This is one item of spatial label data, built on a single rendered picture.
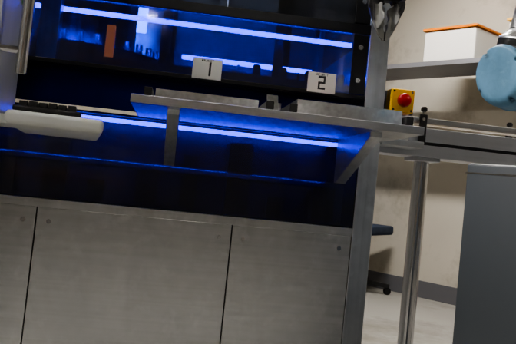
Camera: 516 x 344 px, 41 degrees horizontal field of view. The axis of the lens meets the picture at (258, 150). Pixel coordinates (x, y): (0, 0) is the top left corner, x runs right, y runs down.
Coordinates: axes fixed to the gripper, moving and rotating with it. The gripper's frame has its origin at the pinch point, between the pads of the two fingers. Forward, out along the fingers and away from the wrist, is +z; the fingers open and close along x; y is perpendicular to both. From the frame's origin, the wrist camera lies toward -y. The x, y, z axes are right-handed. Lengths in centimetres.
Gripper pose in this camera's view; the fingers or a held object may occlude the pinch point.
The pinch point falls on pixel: (383, 36)
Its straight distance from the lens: 174.4
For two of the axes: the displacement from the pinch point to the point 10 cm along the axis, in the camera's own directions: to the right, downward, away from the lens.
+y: 1.2, -0.4, -9.9
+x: 9.9, 1.1, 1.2
